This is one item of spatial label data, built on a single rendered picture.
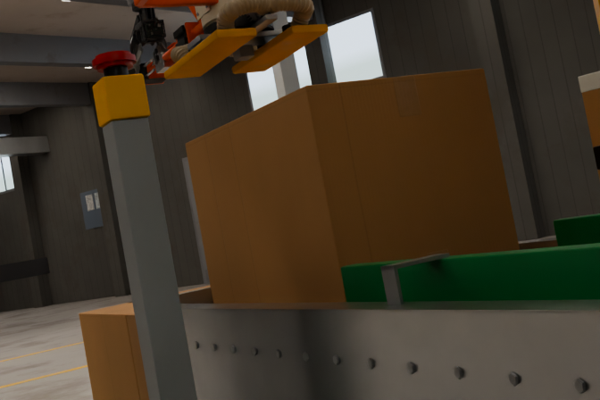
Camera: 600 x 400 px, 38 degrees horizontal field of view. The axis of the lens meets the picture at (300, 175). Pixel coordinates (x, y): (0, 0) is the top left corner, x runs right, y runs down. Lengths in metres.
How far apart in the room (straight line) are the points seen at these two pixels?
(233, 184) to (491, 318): 0.97
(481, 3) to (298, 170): 9.74
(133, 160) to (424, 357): 0.58
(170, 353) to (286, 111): 0.48
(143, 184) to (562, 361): 0.75
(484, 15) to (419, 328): 10.21
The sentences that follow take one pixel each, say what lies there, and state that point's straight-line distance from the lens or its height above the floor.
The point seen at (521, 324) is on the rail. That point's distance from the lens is 0.89.
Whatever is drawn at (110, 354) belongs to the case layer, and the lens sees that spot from 2.95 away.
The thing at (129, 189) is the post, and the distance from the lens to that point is 1.37.
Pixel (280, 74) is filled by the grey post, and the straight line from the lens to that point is 5.75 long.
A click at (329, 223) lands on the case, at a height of 0.71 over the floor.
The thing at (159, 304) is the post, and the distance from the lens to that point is 1.37.
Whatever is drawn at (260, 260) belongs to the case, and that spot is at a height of 0.66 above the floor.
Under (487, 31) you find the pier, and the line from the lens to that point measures 11.14.
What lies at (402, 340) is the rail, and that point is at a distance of 1.07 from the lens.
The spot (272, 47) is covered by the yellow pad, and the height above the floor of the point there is 1.14.
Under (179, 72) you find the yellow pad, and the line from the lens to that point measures 2.16.
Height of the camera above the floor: 0.72
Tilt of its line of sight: 3 degrees up
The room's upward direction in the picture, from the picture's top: 11 degrees counter-clockwise
